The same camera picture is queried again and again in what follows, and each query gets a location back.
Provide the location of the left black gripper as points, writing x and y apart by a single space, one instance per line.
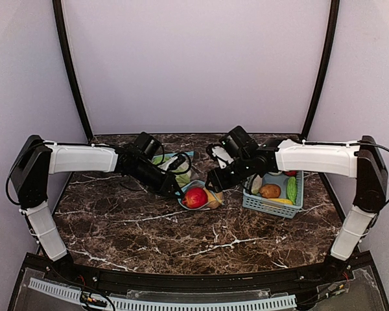
170 185

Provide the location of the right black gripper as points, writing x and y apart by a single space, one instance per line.
217 178

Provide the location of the clear zip bag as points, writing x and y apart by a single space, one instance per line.
183 179
192 184

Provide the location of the orange fruit toy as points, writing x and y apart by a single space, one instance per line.
215 200

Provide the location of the red round fruit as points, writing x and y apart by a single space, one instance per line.
195 198

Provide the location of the green bumpy cucumber toy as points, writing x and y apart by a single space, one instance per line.
292 189

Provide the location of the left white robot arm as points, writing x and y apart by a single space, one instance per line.
40 161

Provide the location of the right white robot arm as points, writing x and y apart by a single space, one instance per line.
240 157

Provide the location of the white green cabbage toy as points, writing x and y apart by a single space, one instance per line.
255 184

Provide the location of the light blue plastic basket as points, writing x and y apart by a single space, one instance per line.
258 203

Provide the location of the orange brown potato toy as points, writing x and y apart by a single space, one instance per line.
270 191

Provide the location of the yellow lemon toy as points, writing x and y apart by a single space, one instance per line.
282 200

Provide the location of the pink red apple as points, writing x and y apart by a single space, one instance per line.
290 173

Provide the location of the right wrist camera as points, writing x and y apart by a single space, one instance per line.
218 153

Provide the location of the white slotted cable duct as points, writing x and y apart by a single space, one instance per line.
146 300

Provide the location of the left black frame post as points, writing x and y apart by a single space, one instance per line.
61 29

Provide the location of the black frame post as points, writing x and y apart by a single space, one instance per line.
61 29
323 67

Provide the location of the right black frame post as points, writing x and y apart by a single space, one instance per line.
323 67

